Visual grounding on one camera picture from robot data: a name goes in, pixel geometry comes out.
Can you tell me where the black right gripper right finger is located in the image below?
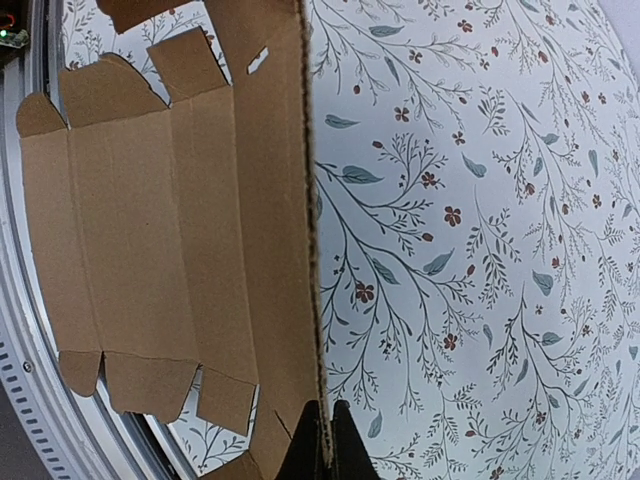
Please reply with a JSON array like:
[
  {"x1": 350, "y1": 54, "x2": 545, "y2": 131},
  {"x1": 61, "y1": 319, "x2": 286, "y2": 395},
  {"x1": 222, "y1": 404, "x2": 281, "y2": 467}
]
[{"x1": 331, "y1": 400, "x2": 376, "y2": 480}]

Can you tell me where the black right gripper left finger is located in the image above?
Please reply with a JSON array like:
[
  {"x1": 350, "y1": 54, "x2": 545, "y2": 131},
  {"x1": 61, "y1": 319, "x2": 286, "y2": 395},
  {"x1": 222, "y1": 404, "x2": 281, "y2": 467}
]
[{"x1": 275, "y1": 401, "x2": 325, "y2": 480}]

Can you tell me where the brown cardboard paper box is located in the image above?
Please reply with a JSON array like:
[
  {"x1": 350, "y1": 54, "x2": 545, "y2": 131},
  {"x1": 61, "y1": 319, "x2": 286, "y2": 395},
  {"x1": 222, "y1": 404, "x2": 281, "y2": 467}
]
[{"x1": 16, "y1": 1, "x2": 320, "y2": 479}]

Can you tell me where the floral patterned table mat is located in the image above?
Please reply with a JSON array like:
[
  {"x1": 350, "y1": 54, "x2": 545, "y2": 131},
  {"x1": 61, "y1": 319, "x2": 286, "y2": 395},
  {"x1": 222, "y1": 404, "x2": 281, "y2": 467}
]
[{"x1": 59, "y1": 0, "x2": 640, "y2": 480}]

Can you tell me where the aluminium front rail frame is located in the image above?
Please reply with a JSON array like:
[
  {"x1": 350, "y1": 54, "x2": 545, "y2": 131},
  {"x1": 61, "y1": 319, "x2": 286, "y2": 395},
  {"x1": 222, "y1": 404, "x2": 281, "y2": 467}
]
[{"x1": 1, "y1": 1, "x2": 197, "y2": 479}]

